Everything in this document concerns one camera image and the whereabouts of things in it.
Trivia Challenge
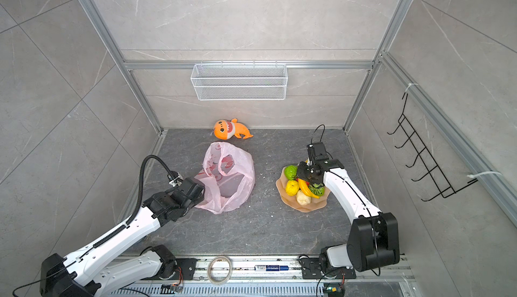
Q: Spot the banana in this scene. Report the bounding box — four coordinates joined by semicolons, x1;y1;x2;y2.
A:
298;178;320;199

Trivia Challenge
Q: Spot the green round guava fruit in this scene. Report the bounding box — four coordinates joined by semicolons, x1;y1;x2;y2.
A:
284;165;298;181

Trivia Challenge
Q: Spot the yellow bell pepper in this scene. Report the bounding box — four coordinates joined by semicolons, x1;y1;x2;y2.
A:
285;180;300;197

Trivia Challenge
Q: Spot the pale round fruit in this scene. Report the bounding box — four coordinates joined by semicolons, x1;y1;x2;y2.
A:
296;190;312;206

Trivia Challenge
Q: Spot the pink plastic bag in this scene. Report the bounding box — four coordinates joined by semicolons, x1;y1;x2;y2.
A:
195;142;255;215

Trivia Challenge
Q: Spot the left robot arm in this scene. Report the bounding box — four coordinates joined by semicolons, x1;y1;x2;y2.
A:
39;178;205;296

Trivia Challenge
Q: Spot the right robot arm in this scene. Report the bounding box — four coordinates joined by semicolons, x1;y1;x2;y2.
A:
297;142;400;275

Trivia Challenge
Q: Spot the pink shell-shaped plate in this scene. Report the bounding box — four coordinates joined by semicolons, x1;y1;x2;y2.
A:
276;167;330;213

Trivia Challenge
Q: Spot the roll of clear tape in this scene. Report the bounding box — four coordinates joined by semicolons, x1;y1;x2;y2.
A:
207;256;234;286

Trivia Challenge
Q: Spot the orange fish plush toy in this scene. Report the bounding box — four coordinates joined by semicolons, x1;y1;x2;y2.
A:
214;119;253;140

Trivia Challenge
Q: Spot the blue marker pen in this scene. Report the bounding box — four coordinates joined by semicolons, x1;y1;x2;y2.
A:
254;265;289;272

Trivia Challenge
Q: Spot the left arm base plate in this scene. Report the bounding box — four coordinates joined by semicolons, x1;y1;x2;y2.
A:
160;258;198;282

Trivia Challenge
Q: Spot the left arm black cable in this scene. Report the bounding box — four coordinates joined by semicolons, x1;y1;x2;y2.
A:
11;155;179;297

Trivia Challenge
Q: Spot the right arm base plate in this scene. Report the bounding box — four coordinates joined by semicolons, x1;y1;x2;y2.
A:
297;255;357;280

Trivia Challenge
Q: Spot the black wire hook rack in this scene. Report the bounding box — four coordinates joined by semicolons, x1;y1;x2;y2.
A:
387;94;478;202

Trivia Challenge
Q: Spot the white wire mesh basket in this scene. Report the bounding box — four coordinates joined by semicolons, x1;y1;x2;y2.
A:
191;63;288;101

